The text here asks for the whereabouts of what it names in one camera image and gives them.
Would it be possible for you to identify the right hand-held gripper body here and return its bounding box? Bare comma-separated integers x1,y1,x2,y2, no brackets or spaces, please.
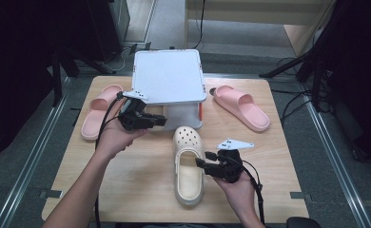
205,138,255,184

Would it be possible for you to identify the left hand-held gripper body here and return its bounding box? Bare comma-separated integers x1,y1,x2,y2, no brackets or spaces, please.
117,89,150,131

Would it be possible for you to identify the cream clog shoe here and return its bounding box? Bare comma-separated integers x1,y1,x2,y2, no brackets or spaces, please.
172,125,205,207

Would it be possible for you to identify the person's left hand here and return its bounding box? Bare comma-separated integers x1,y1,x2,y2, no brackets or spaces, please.
95,104,148,161

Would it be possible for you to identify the person's right hand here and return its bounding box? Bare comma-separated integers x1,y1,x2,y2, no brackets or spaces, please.
212,170,260,210

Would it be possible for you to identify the pink slipper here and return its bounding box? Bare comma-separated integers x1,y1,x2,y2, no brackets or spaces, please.
80,84,125,142
209,85,271,133

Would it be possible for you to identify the black tripod stand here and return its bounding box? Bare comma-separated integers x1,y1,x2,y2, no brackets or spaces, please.
49,47,111,107
259,37,337,105

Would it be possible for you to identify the black chair part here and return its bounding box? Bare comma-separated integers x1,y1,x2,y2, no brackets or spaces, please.
285,216,322,228

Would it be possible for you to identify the dark cabinet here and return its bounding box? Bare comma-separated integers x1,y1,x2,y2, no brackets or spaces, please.
85,0,131,63

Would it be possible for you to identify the light wooden furniture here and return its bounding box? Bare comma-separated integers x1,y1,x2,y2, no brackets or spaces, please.
185,0,337,56

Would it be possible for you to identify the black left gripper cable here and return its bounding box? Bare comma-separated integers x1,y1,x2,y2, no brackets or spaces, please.
93,90,126,228

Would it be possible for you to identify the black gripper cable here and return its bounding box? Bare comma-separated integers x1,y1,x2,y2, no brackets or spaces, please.
237,158,267,226
93,90,126,228

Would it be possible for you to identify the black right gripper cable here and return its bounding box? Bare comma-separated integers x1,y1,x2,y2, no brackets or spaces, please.
237,158,267,226

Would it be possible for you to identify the black hanging cable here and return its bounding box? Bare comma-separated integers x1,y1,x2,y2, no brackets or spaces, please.
191,0,206,50

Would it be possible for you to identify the metal floor rail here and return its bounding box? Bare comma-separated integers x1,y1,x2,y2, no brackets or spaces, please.
0,77,71,228
301,93,371,228

